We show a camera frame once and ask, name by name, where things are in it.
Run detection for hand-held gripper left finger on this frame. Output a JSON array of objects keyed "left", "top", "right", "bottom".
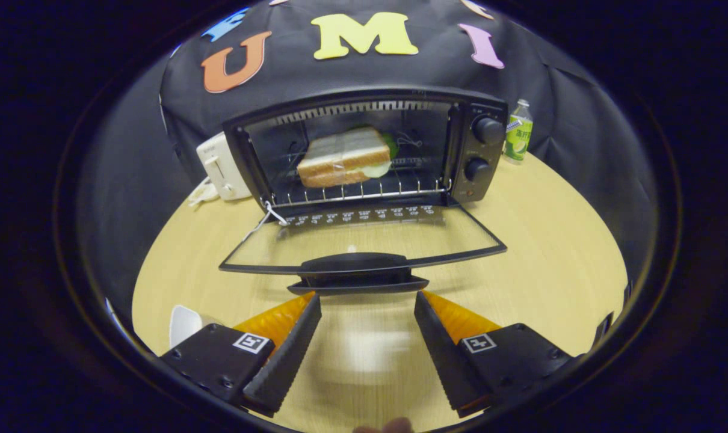
[{"left": 159, "top": 292, "right": 322, "bottom": 417}]

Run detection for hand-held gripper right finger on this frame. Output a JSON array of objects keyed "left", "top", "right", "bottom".
[{"left": 415, "top": 290, "right": 575, "bottom": 419}]

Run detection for black toaster oven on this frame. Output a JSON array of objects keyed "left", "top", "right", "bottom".
[{"left": 220, "top": 87, "right": 509, "bottom": 295}]

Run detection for lettuce sandwich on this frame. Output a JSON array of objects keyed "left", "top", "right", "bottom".
[{"left": 297, "top": 126, "right": 399, "bottom": 189}]

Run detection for white pop-up toaster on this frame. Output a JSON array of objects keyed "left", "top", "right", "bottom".
[{"left": 196, "top": 132, "right": 253, "bottom": 201}]

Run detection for white plate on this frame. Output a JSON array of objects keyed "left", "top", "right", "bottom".
[{"left": 169, "top": 305, "right": 221, "bottom": 349}]

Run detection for green label plastic bottle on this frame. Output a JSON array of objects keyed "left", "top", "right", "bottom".
[{"left": 504, "top": 99, "right": 534, "bottom": 163}]

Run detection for black backdrop cloth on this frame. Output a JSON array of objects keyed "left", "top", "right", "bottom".
[{"left": 78, "top": 0, "right": 659, "bottom": 313}]

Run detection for white string tie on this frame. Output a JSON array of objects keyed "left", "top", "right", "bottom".
[{"left": 242, "top": 200, "right": 289, "bottom": 242}]

